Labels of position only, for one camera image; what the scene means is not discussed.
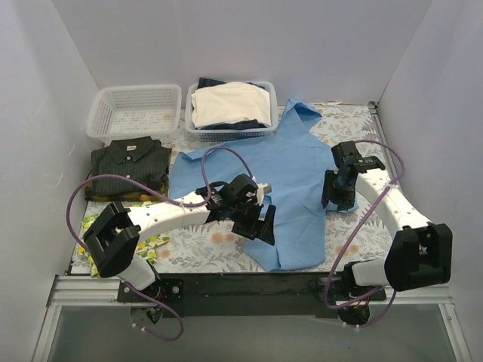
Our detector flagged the navy folded garment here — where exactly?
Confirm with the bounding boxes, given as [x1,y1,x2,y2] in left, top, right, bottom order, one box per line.
[197,77,267,131]

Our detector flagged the lemon print folded shirt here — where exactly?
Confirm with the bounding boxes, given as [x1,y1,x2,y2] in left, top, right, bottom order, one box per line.
[76,201,171,278]

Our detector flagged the white plastic basket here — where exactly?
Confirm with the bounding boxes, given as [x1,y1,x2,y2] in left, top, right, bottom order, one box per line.
[184,81,279,142]
[86,84,182,145]

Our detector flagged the light blue long sleeve shirt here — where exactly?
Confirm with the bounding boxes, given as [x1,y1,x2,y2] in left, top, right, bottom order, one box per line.
[169,100,337,272]

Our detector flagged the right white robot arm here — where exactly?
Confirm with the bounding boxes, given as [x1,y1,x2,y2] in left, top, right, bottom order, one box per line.
[321,141,453,300]

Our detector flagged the cream folded garment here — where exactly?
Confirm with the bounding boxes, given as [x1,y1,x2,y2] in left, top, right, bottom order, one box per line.
[190,81,272,129]

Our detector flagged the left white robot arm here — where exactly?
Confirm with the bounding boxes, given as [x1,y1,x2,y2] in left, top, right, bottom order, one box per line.
[83,174,276,302]

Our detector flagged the right white plastic basket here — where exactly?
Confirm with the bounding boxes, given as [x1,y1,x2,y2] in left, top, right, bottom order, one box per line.
[184,81,279,142]

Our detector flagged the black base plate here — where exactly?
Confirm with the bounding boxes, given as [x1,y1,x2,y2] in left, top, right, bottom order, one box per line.
[116,271,388,318]

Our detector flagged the dark striped folded shirt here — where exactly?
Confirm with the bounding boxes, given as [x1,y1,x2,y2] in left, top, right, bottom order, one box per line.
[91,137,171,176]

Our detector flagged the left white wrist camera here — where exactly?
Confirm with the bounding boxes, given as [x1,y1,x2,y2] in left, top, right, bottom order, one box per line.
[249,176,272,206]

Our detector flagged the left white plastic basket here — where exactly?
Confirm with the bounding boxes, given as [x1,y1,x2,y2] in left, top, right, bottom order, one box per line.
[86,84,182,145]

